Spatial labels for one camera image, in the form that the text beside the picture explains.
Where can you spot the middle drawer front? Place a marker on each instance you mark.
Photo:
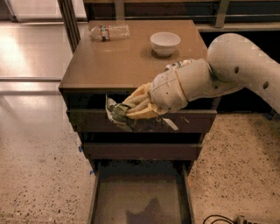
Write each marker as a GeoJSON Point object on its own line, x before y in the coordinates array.
{"type": "Point", "coordinates": [144, 151]}

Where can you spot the brown drawer cabinet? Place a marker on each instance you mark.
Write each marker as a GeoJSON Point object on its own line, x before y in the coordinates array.
{"type": "Point", "coordinates": [116, 68]}

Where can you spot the white soda can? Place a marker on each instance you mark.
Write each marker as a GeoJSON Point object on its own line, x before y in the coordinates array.
{"type": "Point", "coordinates": [178, 64]}

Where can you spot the dark vertical post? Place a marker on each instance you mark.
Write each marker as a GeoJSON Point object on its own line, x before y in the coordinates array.
{"type": "Point", "coordinates": [70, 22]}

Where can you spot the green jalapeno chip bag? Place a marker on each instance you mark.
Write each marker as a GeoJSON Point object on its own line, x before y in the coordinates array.
{"type": "Point", "coordinates": [116, 113]}

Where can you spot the white bowl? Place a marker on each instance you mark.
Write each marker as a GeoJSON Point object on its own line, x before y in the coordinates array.
{"type": "Point", "coordinates": [164, 43]}

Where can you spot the metal railing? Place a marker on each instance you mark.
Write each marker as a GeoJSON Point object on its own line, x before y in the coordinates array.
{"type": "Point", "coordinates": [212, 12]}

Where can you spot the open bottom drawer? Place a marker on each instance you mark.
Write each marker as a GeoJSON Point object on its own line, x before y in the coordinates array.
{"type": "Point", "coordinates": [142, 192]}

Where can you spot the top drawer front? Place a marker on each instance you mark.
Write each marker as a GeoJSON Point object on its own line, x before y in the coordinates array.
{"type": "Point", "coordinates": [184, 121]}

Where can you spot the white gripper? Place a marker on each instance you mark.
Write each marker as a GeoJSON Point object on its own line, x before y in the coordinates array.
{"type": "Point", "coordinates": [166, 91]}

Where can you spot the clear plastic water bottle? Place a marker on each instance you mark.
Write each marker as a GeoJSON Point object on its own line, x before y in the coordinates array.
{"type": "Point", "coordinates": [104, 33]}

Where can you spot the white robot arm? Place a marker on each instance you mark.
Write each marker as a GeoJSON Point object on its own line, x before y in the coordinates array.
{"type": "Point", "coordinates": [233, 62]}

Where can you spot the power strip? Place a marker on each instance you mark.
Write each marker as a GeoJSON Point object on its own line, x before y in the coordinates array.
{"type": "Point", "coordinates": [246, 220]}

